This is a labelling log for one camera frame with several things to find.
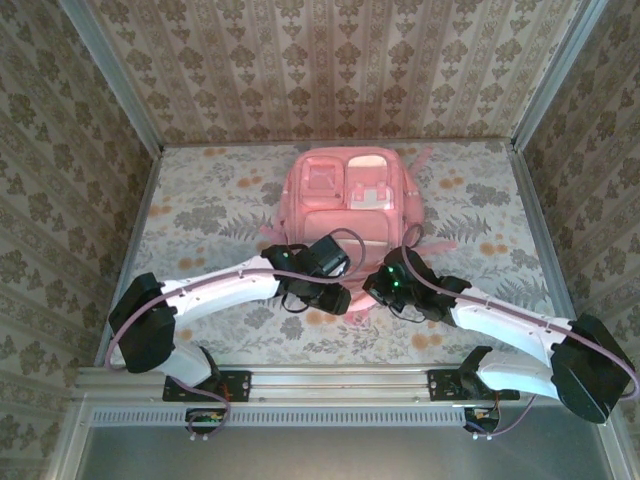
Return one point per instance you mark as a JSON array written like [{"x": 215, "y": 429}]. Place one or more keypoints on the pink backpack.
[{"x": 350, "y": 200}]

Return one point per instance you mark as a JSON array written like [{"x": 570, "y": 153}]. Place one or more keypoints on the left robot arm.
[{"x": 215, "y": 295}]

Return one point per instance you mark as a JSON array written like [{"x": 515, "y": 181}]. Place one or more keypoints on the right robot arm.
[{"x": 510, "y": 320}]

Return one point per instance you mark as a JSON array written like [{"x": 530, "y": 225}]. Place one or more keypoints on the black controller box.
[
  {"x": 482, "y": 420},
  {"x": 202, "y": 422}
]

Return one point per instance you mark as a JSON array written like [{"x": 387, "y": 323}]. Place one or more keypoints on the grey metal panel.
[{"x": 340, "y": 455}]

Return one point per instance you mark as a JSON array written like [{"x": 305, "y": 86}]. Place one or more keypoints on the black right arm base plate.
[{"x": 440, "y": 385}]

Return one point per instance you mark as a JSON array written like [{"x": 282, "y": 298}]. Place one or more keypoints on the aluminium mounting rail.
[{"x": 340, "y": 382}]

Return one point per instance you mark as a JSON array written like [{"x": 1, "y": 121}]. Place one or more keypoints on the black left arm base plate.
[{"x": 240, "y": 385}]

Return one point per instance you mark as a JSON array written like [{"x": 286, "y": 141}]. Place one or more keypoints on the aluminium side rail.
[
  {"x": 139, "y": 225},
  {"x": 537, "y": 225}
]

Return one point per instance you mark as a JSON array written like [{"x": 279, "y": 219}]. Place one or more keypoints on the aluminium frame post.
[
  {"x": 555, "y": 80},
  {"x": 115, "y": 80}
]

